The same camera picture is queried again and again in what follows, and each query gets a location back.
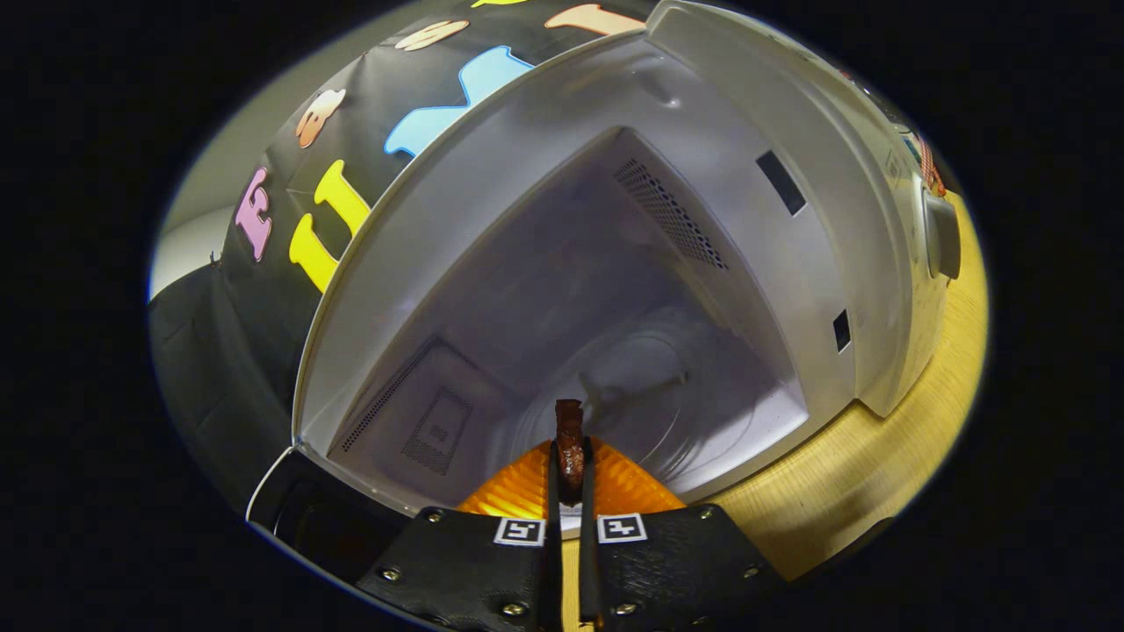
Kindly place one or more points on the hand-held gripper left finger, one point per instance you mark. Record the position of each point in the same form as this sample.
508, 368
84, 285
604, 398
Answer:
553, 544

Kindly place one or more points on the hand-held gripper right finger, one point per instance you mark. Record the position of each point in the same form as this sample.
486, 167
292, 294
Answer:
587, 553

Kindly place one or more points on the brown cooked meat piece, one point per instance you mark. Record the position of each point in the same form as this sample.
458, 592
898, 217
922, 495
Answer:
571, 439

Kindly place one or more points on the white toaster oven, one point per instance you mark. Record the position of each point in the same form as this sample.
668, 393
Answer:
571, 263

